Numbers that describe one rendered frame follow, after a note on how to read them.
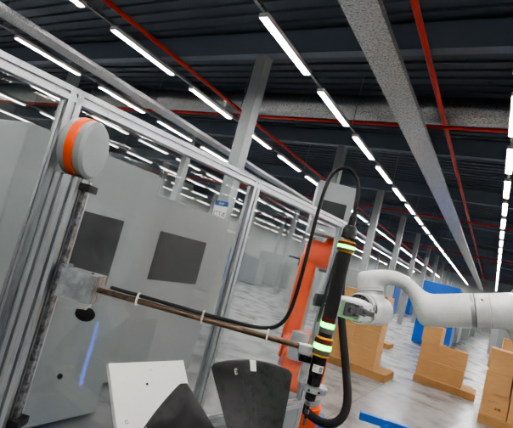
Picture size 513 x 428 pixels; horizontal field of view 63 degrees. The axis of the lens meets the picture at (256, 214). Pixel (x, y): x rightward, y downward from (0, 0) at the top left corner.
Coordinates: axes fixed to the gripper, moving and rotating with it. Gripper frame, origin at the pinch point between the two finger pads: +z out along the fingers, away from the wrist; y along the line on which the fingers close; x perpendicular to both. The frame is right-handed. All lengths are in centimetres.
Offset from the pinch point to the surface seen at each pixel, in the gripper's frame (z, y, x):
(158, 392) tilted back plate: 12, 38, -36
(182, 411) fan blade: 30.5, 10.7, -26.7
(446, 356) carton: -903, 175, -97
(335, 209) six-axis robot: -332, 193, 82
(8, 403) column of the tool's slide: 43, 54, -42
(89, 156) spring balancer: 41, 54, 21
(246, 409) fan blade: 4.3, 13.8, -30.9
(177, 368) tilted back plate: 3, 42, -31
